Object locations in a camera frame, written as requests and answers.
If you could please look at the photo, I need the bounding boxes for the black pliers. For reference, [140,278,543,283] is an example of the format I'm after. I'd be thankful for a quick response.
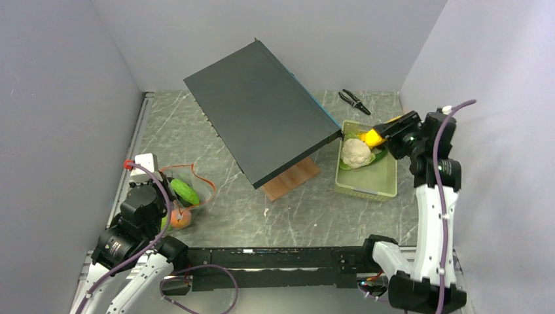
[338,89,371,116]

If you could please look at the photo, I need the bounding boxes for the dark grey network switch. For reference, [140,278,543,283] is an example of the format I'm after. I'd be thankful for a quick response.
[183,39,342,189]

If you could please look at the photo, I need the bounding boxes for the clear zip top bag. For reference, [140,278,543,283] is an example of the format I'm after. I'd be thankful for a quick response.
[161,164,217,230]

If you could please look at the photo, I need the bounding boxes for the orange fruit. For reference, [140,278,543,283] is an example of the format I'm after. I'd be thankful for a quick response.
[170,209,192,230]

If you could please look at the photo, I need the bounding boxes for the white cauliflower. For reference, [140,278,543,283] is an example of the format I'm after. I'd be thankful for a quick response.
[339,138,376,170]

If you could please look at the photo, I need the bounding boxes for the yellow corn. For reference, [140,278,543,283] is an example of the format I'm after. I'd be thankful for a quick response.
[356,116,401,148]

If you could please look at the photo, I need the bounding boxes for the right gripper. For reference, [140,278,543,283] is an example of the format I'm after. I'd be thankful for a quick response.
[373,111,425,159]

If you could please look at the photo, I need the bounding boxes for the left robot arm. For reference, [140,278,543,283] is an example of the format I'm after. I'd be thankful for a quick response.
[71,180,189,313]

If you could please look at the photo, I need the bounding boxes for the aluminium frame profile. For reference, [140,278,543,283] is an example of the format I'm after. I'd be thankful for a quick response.
[69,92,156,313]

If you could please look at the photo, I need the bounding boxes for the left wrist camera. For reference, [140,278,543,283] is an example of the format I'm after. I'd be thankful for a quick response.
[124,153,160,184]

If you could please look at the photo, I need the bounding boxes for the wooden base board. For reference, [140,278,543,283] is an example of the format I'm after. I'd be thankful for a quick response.
[261,157,321,201]

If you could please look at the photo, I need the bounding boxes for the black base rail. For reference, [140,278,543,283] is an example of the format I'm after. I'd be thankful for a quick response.
[172,245,381,292]

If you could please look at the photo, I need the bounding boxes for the light green plastic basket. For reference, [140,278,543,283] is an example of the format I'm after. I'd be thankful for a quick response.
[334,142,397,201]

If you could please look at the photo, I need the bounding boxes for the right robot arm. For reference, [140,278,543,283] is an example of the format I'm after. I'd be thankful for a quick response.
[360,111,467,313]

